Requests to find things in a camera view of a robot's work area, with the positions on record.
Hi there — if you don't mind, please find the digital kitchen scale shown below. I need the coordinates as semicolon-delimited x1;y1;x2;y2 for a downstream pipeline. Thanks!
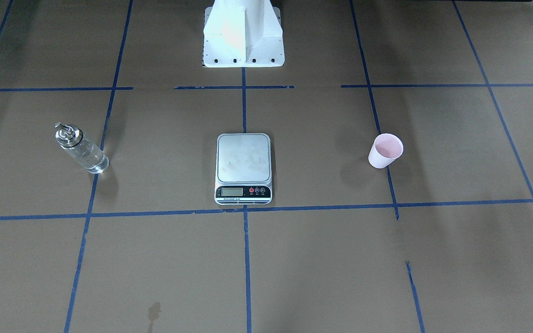
214;133;273;206

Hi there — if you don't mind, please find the pink paper cup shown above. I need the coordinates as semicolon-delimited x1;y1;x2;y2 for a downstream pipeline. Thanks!
368;133;404;169

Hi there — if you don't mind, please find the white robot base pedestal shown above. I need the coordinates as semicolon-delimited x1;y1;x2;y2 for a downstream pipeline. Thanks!
202;0;285;68

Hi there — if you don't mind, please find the glass sauce bottle steel cap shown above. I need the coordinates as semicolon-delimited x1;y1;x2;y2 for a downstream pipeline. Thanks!
55;122;110;173

